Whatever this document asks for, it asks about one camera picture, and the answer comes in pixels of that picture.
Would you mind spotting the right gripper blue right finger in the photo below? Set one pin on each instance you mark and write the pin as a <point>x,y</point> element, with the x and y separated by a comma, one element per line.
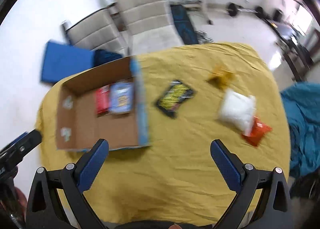
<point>273,209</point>

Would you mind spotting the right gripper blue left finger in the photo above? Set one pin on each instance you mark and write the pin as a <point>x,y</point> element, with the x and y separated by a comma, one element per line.
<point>45,210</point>

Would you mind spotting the orange sauce packet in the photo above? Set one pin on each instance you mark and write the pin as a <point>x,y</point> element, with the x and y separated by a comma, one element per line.
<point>258,131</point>

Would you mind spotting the white soft pouch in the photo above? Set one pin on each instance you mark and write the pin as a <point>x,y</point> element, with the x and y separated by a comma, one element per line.
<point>238,110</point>

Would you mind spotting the red snack packet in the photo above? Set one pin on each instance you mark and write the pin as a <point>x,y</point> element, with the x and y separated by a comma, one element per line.
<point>102,99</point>

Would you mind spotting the blue cartoon tissue pack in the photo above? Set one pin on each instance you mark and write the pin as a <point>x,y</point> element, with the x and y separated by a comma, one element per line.
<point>121,97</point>

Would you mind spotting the yellow snack packet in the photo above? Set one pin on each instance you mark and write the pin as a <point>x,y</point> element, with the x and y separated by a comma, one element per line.
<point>221,77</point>

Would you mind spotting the black shoe wipes packet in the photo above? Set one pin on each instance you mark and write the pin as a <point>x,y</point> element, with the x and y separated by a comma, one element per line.
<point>175,95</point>

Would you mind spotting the person's left hand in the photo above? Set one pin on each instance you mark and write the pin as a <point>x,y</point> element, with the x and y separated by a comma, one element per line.
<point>10,205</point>

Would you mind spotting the person's right hand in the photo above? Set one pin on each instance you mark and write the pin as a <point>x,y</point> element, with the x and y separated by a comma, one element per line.
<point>175,226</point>

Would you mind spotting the black fleece garment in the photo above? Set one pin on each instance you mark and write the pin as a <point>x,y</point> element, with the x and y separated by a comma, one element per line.
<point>304,194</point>

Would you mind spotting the blue foam mat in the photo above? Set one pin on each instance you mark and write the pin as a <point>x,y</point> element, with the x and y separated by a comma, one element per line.
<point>61,61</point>

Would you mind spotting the open cardboard box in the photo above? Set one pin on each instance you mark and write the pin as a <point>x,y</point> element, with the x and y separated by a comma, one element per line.
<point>78,126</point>

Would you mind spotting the teal blue blanket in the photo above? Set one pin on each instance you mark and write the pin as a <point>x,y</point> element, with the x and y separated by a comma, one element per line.
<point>301,104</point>

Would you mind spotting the dark blue cloth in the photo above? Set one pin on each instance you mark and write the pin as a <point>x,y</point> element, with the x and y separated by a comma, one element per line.
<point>103,56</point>

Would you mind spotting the yellow table cloth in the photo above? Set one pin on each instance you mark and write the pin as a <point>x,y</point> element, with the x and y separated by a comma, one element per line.
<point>175,178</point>

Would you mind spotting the left white padded chair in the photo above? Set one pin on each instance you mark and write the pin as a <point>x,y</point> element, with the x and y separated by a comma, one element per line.
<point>97,31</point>

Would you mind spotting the white padded chair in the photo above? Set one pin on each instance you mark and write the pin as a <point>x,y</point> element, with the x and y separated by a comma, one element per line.
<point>150,24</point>
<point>97,31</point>

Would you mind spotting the dark wooden chair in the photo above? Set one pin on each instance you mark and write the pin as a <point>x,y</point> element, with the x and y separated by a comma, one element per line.
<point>301,57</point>

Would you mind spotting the chrome dumbbell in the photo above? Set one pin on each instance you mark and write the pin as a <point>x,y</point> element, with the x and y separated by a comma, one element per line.
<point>203,38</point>

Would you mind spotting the black speaker box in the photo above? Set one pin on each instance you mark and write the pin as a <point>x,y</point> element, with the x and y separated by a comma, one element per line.
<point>277,15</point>

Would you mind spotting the right white padded chair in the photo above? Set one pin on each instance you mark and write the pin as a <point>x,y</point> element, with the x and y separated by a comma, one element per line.
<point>150,24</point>

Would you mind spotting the short barbell on floor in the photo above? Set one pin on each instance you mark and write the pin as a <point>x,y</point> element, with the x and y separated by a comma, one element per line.
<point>233,10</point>

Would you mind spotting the black blue weight bench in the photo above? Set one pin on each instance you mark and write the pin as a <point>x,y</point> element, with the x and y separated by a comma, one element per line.
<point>183,25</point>

